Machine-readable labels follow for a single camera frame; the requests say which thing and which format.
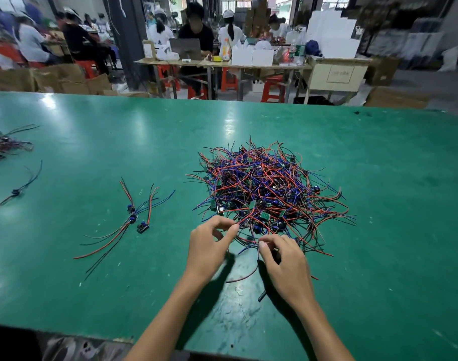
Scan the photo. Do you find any person's left hand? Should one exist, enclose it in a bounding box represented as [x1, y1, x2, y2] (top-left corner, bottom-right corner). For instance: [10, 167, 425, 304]
[185, 215, 241, 286]

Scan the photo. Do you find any long wooden work table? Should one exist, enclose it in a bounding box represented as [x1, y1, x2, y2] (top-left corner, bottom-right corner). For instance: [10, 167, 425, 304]
[133, 56, 373, 102]

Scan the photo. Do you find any pile of wires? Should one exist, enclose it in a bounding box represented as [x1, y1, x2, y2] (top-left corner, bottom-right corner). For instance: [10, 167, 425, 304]
[187, 137, 356, 283]

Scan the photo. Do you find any flat cardboard sheet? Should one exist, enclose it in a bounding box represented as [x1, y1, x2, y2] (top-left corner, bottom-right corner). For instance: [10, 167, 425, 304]
[364, 86, 433, 110]

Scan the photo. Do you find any row of cardboard boxes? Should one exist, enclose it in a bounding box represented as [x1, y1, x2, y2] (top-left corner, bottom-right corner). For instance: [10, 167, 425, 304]
[0, 64, 113, 96]

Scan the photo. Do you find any brown cardboard box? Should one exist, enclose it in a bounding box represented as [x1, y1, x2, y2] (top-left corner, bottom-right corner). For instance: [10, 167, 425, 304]
[366, 55, 402, 87]

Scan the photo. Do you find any grey laptop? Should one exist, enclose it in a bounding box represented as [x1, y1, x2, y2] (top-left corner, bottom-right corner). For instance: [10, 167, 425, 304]
[169, 38, 203, 61]

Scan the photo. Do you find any person's right hand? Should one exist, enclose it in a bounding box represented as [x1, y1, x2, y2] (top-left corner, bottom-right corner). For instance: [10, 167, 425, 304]
[258, 234, 318, 313]

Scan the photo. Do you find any cream cabinet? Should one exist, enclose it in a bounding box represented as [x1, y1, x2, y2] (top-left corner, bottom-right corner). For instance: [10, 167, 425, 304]
[300, 58, 373, 104]

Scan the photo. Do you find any dark pillar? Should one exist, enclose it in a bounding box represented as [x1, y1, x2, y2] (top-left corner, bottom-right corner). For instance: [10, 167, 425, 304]
[101, 0, 151, 91]

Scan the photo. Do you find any person's left forearm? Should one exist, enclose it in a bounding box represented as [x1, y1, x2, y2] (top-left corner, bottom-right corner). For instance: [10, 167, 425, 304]
[124, 270, 215, 361]

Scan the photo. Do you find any red plastic stool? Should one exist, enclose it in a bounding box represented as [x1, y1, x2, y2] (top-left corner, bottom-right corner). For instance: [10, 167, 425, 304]
[74, 60, 100, 80]
[260, 74, 286, 104]
[220, 67, 240, 92]
[157, 65, 179, 91]

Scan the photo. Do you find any stack of white boxes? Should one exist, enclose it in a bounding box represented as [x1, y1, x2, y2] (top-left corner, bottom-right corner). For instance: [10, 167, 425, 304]
[304, 7, 361, 59]

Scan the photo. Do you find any row of white containers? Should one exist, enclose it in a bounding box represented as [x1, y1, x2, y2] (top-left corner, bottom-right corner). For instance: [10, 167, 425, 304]
[231, 41, 275, 68]

